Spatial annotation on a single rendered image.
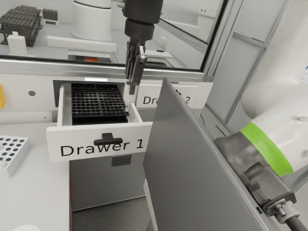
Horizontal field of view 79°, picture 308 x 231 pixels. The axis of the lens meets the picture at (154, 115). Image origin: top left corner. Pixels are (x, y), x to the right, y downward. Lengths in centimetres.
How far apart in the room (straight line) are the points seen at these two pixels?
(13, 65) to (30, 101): 14
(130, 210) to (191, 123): 117
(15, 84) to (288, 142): 78
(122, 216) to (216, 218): 115
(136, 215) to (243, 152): 111
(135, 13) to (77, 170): 81
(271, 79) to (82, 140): 52
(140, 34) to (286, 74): 38
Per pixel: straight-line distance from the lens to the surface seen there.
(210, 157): 29
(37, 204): 60
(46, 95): 79
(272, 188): 41
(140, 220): 142
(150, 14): 49
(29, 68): 75
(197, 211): 35
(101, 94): 73
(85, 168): 106
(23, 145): 69
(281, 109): 45
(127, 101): 60
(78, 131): 52
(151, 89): 81
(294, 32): 60
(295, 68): 59
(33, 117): 85
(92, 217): 142
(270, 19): 236
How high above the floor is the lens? 125
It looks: 33 degrees down
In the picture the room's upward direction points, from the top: 14 degrees clockwise
